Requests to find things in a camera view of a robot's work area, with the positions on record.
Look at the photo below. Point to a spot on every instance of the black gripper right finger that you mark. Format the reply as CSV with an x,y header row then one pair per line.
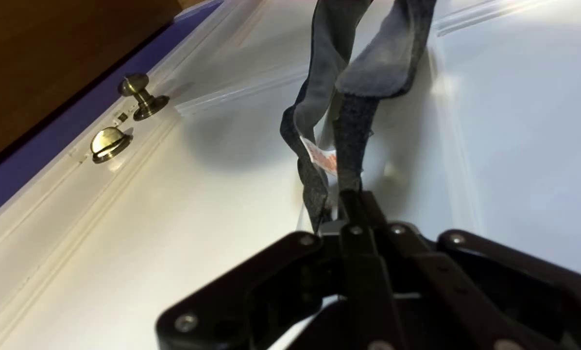
x,y
495,292

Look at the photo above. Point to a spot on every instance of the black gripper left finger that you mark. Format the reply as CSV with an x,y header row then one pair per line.
x,y
250,297

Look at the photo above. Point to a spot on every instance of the dark grey sports visor cap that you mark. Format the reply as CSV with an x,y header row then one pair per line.
x,y
379,64

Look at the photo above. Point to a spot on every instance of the white panelled door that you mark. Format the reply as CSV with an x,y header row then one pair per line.
x,y
173,225

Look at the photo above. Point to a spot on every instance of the brass door knob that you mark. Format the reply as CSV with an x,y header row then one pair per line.
x,y
144,97

